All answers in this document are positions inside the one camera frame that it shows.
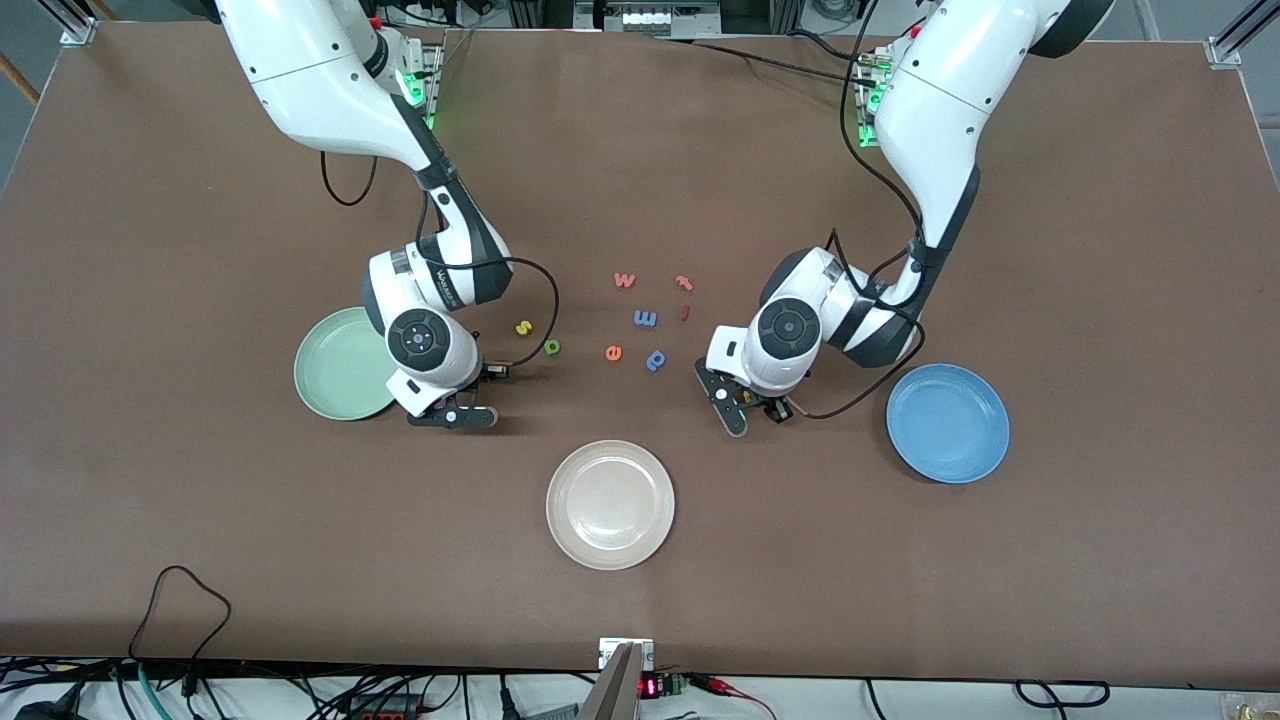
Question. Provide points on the blue foam letter a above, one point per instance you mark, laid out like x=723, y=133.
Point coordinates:
x=650, y=366

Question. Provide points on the beige plate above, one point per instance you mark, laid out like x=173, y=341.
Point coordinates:
x=610, y=505

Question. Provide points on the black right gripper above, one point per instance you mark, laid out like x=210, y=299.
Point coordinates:
x=487, y=371

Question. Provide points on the salmon foam letter w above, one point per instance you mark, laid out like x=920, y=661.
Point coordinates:
x=619, y=279

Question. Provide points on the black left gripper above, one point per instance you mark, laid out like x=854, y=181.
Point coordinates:
x=771, y=404

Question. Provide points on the green terminal block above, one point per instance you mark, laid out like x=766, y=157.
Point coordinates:
x=675, y=684

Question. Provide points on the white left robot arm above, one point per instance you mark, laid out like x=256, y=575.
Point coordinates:
x=940, y=110

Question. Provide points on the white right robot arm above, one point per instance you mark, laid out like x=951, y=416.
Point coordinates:
x=320, y=90

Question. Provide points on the green plate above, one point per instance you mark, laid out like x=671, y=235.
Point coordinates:
x=335, y=370

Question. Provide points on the silver bracket plate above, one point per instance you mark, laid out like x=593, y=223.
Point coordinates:
x=610, y=650

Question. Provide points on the aluminium frame post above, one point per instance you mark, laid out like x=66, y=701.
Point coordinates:
x=1225, y=50
x=78, y=30

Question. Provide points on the grey metal bar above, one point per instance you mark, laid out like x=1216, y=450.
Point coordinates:
x=620, y=695

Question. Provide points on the blue foam letter m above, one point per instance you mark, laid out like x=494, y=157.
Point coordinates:
x=645, y=315

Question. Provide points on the wooden stick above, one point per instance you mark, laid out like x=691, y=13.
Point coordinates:
x=18, y=80

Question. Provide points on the white electronics box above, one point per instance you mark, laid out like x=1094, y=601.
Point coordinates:
x=645, y=18

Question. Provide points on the blue plate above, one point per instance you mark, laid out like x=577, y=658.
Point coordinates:
x=947, y=425

